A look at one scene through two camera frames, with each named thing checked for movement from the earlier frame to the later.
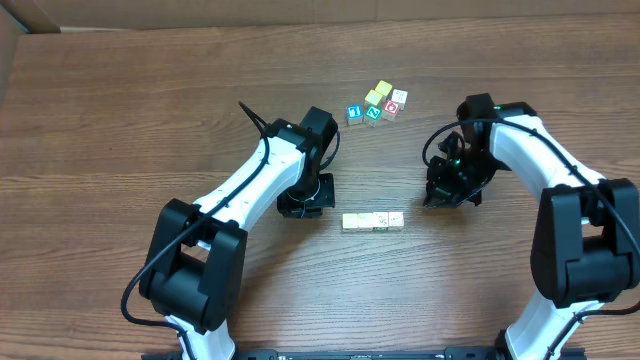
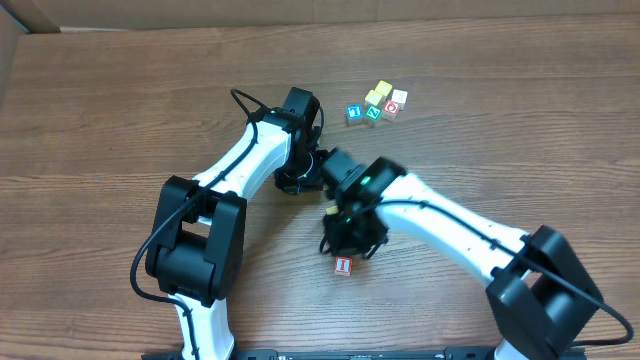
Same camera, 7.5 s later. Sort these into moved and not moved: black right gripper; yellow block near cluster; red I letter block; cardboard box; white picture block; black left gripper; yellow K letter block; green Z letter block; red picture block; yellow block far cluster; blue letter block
Moved: black left gripper; yellow K letter block; black right gripper; red I letter block
Not moved: blue letter block; green Z letter block; yellow block far cluster; yellow block near cluster; white picture block; red picture block; cardboard box
